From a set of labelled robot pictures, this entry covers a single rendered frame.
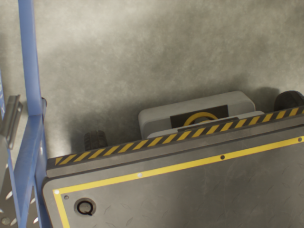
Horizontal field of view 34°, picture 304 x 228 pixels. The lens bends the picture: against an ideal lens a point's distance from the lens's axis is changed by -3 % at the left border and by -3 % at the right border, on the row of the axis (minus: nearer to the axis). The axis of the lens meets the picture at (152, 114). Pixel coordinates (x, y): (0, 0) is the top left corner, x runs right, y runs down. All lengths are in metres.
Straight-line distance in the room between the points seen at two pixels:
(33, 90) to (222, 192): 0.45
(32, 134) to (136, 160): 0.21
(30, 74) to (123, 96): 0.26
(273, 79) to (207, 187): 0.42
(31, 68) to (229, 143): 0.44
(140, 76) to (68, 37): 0.20
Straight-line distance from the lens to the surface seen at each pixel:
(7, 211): 0.66
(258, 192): 1.02
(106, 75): 1.21
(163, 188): 0.97
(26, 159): 0.89
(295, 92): 1.23
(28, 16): 1.05
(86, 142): 1.14
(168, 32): 1.20
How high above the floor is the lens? 1.17
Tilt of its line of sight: 69 degrees down
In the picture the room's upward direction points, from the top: 158 degrees clockwise
